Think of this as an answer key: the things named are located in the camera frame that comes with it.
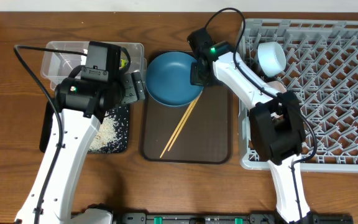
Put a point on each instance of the light blue bowl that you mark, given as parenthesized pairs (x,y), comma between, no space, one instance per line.
(271,57)

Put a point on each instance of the white bowl with food scraps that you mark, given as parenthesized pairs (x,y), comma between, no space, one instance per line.
(278,86)

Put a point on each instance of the yellow green snack wrapper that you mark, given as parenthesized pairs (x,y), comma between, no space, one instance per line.
(123,63)

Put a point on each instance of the grey dishwasher rack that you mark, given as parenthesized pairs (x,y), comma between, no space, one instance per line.
(322,69)

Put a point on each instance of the dark brown serving tray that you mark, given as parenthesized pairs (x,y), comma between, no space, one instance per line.
(206,136)

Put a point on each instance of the black plastic tray bin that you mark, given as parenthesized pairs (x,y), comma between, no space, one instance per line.
(47,127)

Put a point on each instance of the spilled rice food waste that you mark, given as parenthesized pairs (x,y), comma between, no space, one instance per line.
(113,133)

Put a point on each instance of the wooden chopstick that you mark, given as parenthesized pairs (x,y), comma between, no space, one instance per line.
(183,122)
(166,147)

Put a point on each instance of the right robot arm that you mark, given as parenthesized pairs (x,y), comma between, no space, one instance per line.
(277,127)

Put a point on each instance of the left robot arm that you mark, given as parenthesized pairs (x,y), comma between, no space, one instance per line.
(77,121)

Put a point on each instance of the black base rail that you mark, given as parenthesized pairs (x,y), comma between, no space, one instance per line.
(197,219)

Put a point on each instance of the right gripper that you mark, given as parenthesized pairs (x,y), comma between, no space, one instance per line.
(198,74)

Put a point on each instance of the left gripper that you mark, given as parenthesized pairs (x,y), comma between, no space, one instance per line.
(135,88)

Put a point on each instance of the dark blue plate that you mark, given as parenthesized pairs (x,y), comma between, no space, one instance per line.
(167,79)

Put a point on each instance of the clear plastic bin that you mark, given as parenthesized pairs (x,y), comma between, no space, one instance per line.
(56,66)

